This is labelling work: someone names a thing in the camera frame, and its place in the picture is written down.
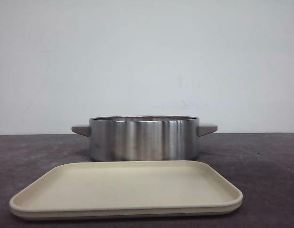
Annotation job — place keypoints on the cream rectangular tray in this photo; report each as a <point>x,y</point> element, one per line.
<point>97,190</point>

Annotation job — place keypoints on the stainless steel steamer pot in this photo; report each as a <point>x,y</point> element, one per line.
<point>144,138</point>

